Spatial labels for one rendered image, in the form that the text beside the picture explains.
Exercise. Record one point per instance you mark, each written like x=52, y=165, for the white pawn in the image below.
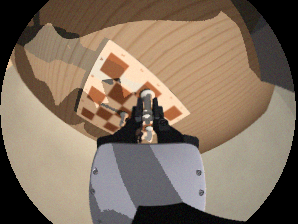
x=123, y=115

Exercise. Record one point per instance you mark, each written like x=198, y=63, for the white chess king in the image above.
x=147, y=96

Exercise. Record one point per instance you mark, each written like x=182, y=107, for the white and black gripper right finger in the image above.
x=165, y=132

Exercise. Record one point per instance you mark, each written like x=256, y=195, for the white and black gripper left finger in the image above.
x=127, y=133

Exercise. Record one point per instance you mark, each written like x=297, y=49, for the white knight chess piece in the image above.
x=149, y=133

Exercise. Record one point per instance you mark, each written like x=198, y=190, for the checkered chessboard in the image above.
x=114, y=83

